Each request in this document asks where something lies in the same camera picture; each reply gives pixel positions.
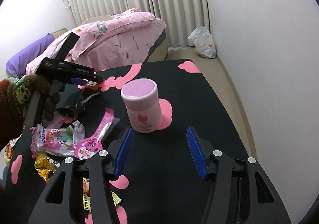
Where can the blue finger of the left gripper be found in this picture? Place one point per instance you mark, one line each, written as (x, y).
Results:
(78, 81)

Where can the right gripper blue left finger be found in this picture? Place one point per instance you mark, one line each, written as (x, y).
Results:
(123, 152)

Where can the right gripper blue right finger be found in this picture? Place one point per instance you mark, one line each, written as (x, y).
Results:
(196, 153)

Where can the pink toothbrush blister pack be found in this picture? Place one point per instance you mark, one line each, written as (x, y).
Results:
(90, 146)

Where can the pink round jar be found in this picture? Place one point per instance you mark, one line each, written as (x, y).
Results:
(141, 99)

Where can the pink tissue pack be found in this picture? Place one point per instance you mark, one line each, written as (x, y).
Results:
(57, 141)

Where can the left hand in glove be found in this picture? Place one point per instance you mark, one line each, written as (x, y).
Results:
(17, 96)

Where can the red snack packet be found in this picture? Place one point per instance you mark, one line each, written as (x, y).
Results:
(91, 88)

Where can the purple pillow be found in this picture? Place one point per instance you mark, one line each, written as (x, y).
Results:
(17, 65)

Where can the black pink table cloth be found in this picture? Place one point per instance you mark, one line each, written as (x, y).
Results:
(164, 186)

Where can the yellow candy wrapper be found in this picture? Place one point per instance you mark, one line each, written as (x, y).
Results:
(96, 198)

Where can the pink quilt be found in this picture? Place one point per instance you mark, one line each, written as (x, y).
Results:
(117, 37)

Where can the brown fleece left sleeve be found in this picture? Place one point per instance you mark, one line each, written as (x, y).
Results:
(12, 118)

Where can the gold foil wrapper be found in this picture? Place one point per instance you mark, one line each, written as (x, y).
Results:
(46, 166)

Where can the white plastic bag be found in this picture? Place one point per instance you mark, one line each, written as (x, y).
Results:
(203, 42)

